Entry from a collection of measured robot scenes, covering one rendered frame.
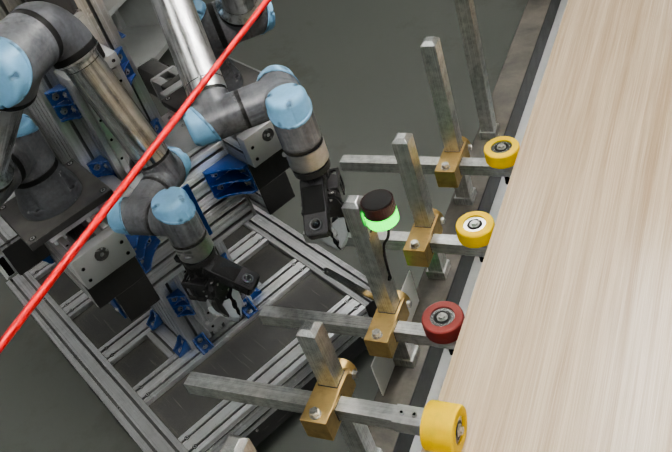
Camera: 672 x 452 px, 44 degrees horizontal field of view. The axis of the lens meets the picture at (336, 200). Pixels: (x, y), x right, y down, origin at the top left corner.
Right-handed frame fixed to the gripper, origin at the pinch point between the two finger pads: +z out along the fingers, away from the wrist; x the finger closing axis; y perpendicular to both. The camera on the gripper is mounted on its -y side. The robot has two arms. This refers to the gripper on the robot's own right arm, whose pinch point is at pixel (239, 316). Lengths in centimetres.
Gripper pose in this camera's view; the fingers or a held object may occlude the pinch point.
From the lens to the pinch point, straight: 185.1
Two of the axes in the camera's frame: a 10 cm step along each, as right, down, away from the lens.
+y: -9.0, -0.4, 4.4
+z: 2.7, 7.3, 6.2
